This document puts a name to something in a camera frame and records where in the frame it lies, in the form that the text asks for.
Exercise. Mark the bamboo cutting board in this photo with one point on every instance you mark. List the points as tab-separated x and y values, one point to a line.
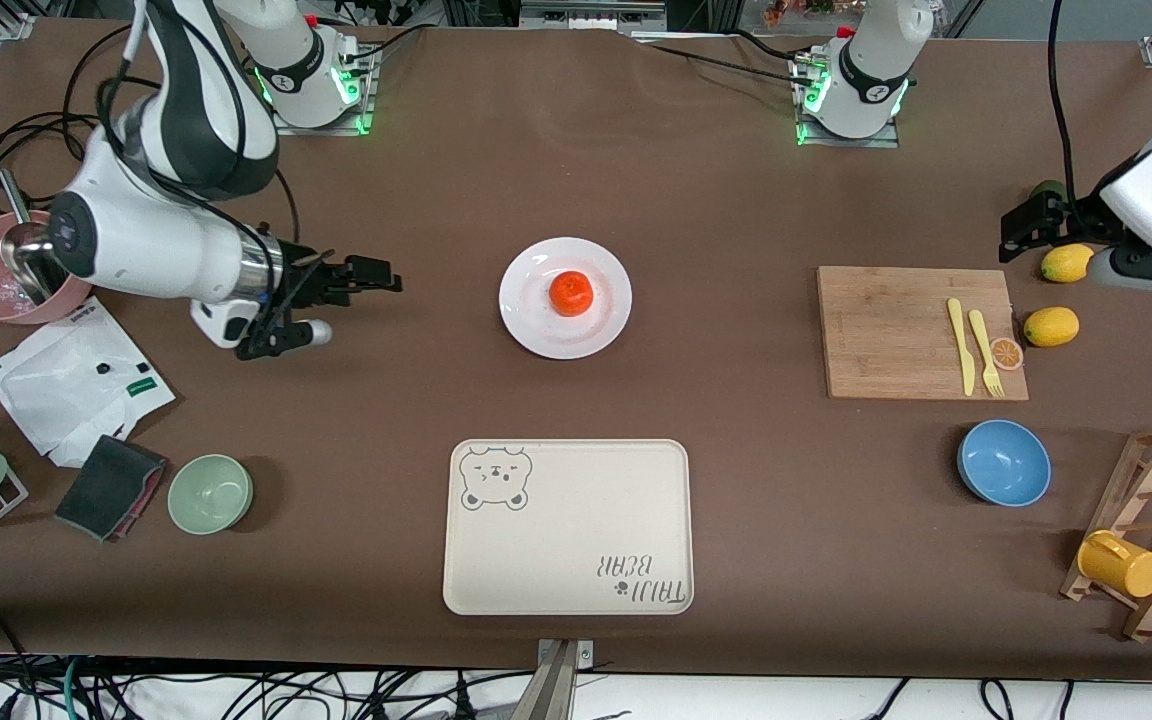
886	340

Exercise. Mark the cream tray with bear print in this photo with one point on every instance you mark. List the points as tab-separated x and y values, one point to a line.
576	540

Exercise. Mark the metal ladle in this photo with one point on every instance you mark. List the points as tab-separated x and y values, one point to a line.
26	250

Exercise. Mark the dark grey folded cloth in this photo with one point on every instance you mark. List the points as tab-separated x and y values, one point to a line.
106	485

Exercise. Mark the white round plate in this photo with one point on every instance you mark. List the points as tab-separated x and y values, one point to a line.
536	330

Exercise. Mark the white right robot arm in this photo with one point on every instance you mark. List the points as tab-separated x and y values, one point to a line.
156	250

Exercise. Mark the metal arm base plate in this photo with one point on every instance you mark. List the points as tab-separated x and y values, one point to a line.
321	131
851	143

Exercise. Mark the yellow lemon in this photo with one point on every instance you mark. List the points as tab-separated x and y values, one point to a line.
1051	327
1068	265

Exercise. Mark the blue bowl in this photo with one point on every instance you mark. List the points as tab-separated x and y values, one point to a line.
1004	463

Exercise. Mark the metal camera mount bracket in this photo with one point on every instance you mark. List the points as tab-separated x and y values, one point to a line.
556	690

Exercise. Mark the yellow mug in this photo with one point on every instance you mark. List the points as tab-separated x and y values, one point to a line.
1126	568

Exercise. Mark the yellow plastic knife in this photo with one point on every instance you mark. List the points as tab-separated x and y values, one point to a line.
961	345

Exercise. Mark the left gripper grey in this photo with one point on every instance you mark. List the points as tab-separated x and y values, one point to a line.
1075	213

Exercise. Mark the orange slice tag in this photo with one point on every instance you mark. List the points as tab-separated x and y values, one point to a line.
1008	354

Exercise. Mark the orange fruit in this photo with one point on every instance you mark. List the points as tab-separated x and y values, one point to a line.
571	293

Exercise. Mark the yellow plastic fork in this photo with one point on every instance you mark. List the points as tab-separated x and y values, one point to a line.
983	345

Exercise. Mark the white plastic bag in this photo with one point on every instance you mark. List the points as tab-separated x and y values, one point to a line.
66	390

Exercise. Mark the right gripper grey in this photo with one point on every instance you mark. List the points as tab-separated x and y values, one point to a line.
313	282

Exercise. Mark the dark green lime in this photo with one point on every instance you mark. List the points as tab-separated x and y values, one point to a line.
1048	188

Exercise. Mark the aluminium frame beam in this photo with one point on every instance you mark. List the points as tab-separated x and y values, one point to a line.
586	12

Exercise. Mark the pale green bowl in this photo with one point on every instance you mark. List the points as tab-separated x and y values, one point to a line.
210	494

